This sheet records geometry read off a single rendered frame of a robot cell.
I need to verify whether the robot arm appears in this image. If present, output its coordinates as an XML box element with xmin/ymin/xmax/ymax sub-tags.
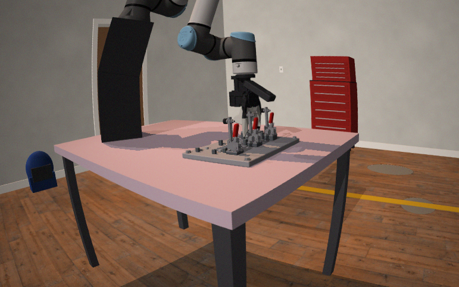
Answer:
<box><xmin>118</xmin><ymin>0</ymin><xmax>276</xmax><ymax>102</ymax></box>

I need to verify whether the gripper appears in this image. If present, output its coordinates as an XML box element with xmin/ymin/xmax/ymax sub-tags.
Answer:
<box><xmin>229</xmin><ymin>74</ymin><xmax>261</xmax><ymax>137</ymax></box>

